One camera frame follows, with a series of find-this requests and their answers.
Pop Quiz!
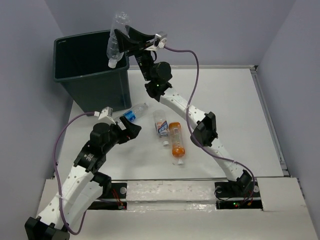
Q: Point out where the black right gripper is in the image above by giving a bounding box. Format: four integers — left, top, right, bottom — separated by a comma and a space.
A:
114, 24, 156, 82

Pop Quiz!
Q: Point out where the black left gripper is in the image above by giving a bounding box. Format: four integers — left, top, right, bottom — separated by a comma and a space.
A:
102, 116, 141, 153

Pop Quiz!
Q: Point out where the clear bottle white cap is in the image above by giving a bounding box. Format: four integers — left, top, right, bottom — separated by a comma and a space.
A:
106, 11, 131, 69

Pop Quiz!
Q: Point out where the large orange label bottle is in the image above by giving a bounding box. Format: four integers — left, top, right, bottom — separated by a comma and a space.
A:
169, 122, 186, 166

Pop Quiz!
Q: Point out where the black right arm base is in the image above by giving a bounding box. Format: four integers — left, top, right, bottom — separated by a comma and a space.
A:
214, 179, 263, 210

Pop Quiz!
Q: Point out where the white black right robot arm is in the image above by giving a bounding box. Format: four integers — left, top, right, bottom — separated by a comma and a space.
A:
114, 25, 255, 197

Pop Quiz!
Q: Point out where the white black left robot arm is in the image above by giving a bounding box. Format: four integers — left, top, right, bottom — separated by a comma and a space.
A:
24, 116, 142, 240

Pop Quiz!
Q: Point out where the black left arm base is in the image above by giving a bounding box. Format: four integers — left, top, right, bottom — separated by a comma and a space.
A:
88, 182, 128, 211

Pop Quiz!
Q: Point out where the dark green plastic bin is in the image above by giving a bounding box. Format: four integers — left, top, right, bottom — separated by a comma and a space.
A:
53, 30, 132, 112

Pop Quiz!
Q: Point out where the clear bottle white blue label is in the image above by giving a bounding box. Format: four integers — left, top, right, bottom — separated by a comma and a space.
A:
152, 109, 170, 147

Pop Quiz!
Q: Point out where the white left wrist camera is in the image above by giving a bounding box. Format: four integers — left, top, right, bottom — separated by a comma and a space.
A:
94, 106, 116, 125

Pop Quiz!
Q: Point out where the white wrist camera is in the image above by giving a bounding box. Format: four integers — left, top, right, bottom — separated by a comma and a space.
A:
149, 31, 168, 51
94, 106, 116, 125

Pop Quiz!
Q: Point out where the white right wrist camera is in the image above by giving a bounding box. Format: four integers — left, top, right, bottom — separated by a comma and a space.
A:
149, 31, 168, 51

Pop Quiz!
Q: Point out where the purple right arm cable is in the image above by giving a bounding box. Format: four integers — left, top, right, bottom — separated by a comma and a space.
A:
163, 46, 257, 208

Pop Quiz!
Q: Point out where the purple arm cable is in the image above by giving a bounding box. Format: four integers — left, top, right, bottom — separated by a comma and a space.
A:
53, 111, 101, 236
163, 46, 257, 208

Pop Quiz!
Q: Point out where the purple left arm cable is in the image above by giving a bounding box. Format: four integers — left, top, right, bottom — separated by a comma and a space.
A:
53, 111, 101, 236

